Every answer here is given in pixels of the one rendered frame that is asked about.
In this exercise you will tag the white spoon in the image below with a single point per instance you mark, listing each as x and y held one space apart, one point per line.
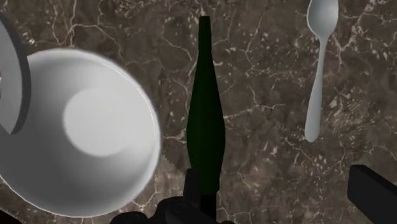
319 62

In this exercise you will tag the grey disc with dark edge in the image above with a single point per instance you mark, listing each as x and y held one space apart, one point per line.
12 77

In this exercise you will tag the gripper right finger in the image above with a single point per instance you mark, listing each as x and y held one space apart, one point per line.
372 192

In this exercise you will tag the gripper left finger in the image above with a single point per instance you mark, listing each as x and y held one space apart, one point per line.
190 186

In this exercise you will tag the white bowl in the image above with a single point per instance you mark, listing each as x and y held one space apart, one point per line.
93 130

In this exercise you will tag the dark green slender utensil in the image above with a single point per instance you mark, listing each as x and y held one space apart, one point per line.
205 124

